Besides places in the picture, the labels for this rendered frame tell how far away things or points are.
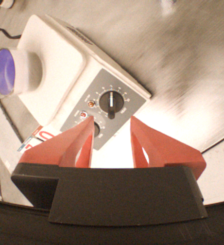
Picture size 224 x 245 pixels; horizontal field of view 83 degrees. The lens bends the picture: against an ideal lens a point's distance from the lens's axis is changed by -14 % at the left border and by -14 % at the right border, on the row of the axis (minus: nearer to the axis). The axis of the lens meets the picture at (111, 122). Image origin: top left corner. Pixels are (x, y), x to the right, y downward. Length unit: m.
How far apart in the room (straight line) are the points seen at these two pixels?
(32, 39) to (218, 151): 0.31
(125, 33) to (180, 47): 0.08
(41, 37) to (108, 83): 0.11
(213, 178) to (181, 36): 0.22
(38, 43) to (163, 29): 0.17
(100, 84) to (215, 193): 0.26
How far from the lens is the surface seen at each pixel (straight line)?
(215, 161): 0.26
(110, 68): 0.18
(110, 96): 0.17
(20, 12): 0.45
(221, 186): 0.29
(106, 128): 0.22
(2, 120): 0.52
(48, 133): 0.32
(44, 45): 0.21
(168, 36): 0.23
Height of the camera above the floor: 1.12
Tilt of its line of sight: 62 degrees down
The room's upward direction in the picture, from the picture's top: 122 degrees counter-clockwise
